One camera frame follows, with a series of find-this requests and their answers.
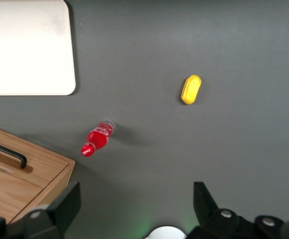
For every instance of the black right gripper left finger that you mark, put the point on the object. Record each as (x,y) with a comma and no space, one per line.
(64,206)

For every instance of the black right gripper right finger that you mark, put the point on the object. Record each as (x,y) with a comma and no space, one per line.
(206,214)

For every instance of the red coke bottle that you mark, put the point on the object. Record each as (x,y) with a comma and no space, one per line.
(98,138)

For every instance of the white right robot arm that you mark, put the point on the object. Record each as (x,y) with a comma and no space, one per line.
(165,234)

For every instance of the beige plastic tray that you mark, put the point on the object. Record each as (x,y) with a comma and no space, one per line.
(27,47)

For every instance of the wooden drawer front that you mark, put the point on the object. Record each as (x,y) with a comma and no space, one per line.
(7,194)
(47,164)

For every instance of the wooden drawer cabinet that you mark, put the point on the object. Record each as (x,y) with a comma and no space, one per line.
(15,189)

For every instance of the yellow oblong toy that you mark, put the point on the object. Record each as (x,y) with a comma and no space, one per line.
(190,89)

